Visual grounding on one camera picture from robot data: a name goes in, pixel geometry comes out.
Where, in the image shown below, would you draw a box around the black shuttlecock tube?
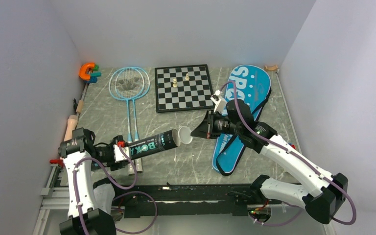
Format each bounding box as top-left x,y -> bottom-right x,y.
124,129 -> 181,160

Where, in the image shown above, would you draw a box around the colourful toy brick stack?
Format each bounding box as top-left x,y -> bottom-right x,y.
289,143 -> 297,150

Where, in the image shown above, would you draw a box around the orange green toy blocks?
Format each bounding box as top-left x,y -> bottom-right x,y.
78,62 -> 101,84

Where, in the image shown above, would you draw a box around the wooden pin toy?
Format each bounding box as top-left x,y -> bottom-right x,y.
64,99 -> 84,141

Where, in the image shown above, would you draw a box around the black white chessboard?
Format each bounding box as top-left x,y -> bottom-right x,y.
154,64 -> 214,113

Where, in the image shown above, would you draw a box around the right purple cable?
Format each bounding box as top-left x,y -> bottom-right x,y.
218,81 -> 357,228

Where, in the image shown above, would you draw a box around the clear plastic tube lid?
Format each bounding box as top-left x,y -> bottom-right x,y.
178,126 -> 193,144

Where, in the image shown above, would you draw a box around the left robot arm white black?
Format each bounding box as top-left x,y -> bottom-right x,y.
58,128 -> 130,235

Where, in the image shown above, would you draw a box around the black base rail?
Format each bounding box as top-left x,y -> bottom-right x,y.
112,184 -> 280,218

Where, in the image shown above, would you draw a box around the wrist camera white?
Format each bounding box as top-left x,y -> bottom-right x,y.
113,143 -> 131,163
211,90 -> 227,114

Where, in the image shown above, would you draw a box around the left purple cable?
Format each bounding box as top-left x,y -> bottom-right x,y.
72,144 -> 158,235

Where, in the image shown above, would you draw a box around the small wooden piece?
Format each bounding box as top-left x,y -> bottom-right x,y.
264,65 -> 279,72

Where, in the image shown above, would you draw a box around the white chess piece left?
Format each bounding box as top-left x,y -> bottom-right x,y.
172,78 -> 178,88

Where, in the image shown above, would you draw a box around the purple cable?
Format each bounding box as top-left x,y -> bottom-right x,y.
218,81 -> 357,228
72,144 -> 158,235

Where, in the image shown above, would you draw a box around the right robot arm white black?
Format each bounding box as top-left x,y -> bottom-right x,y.
190,100 -> 349,224

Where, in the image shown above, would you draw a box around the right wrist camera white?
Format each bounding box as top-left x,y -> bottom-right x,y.
211,90 -> 227,114

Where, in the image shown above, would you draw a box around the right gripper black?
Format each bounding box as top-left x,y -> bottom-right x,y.
191,109 -> 242,139

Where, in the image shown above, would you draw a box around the blue badminton racket left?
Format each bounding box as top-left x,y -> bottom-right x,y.
109,67 -> 143,176

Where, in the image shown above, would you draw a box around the blue racket cover bag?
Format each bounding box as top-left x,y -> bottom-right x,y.
212,65 -> 271,176

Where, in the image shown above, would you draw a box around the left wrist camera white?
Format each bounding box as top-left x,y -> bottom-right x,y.
113,143 -> 131,163

